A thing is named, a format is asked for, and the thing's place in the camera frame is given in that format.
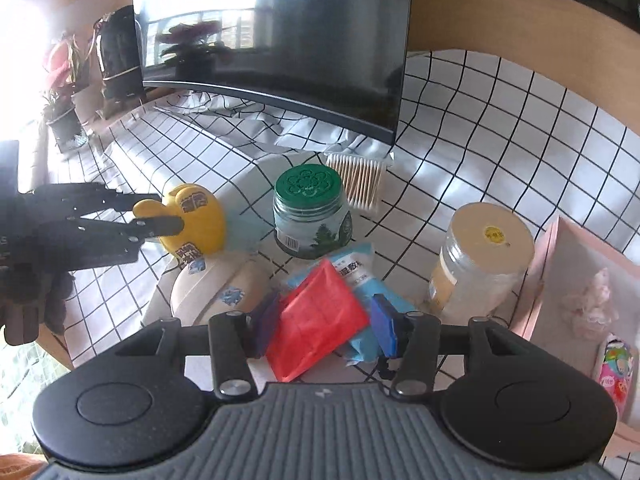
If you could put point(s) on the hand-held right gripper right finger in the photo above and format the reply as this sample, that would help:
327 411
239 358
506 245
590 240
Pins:
386 327

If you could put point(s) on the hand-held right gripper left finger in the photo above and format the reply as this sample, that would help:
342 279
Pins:
264 327

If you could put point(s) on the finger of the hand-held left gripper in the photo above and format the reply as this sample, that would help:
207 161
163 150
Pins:
155 226
100 197

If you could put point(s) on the yellow duck-shaped toy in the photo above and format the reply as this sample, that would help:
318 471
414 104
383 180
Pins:
205 222

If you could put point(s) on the red plastic packet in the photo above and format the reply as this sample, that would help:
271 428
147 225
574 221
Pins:
315 310

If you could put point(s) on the blue wet wipes packet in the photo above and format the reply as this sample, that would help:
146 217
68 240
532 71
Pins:
357 270

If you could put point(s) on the cotton swab box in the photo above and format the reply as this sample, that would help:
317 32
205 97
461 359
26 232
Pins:
357 180

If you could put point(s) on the cream round case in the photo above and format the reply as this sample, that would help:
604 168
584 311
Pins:
220 290

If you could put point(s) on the green plant in black pot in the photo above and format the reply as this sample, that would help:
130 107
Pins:
67 127

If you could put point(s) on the clear container with cream lid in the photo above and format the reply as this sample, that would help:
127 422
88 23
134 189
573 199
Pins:
480 260

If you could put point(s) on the green-lidded glass jar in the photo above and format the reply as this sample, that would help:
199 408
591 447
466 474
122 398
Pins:
310 210

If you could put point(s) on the red flowering plant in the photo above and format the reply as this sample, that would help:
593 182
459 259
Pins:
60 60

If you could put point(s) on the dark cylindrical speaker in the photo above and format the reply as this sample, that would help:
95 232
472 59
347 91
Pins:
120 55

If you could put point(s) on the pink cardboard box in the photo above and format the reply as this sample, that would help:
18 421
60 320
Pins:
570 250

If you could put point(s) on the white lace ornament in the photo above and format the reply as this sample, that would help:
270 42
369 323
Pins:
592 300

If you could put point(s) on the black-checked white tablecloth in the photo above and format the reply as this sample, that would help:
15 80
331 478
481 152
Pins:
500 135

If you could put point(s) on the black flat monitor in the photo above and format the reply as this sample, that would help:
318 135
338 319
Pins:
280 35

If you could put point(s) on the colourful cartoon tissue packet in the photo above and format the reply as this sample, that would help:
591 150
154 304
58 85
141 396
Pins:
612 370

